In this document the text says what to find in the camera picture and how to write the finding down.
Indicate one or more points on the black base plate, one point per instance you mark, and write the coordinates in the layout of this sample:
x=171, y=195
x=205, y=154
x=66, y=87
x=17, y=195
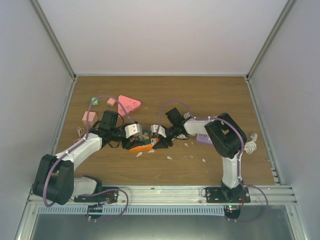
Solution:
x=214, y=194
x=109, y=197

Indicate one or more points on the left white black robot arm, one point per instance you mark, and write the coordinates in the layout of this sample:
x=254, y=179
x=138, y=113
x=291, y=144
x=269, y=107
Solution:
x=55, y=179

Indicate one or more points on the aluminium front rail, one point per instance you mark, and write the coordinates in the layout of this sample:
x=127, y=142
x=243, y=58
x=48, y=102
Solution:
x=191, y=195

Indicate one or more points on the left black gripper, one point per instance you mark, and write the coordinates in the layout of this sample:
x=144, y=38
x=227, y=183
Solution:
x=124, y=143

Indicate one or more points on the orange power strip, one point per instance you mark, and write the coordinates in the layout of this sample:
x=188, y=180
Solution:
x=142, y=148

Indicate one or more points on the pink triangular socket adapter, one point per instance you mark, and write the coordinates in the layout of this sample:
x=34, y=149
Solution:
x=128, y=103

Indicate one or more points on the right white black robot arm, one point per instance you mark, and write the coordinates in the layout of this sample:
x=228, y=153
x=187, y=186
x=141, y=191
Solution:
x=226, y=136

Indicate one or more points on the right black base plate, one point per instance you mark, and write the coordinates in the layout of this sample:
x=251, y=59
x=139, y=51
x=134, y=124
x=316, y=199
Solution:
x=214, y=194

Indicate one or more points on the green plug adapter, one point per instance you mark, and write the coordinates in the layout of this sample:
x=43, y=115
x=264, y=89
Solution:
x=94, y=101

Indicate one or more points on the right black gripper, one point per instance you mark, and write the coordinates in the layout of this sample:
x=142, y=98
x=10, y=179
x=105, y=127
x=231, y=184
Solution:
x=164, y=142

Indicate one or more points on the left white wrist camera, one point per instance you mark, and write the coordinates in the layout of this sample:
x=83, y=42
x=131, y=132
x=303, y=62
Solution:
x=133, y=129

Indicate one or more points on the pink cylindrical plug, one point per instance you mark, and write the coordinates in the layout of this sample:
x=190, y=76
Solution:
x=111, y=102

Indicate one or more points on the purple power strip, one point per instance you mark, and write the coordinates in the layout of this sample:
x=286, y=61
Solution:
x=203, y=139

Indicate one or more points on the dark green cube adapter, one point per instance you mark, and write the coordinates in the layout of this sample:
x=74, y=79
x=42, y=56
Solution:
x=145, y=137

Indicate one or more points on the pink cube socket adapter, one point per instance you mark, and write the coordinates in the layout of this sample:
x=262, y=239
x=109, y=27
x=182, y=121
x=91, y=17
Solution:
x=89, y=118

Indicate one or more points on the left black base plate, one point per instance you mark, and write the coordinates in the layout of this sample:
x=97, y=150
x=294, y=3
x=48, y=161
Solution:
x=109, y=197

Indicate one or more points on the grey slotted cable duct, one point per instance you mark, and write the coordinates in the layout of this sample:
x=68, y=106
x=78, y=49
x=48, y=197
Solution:
x=136, y=210

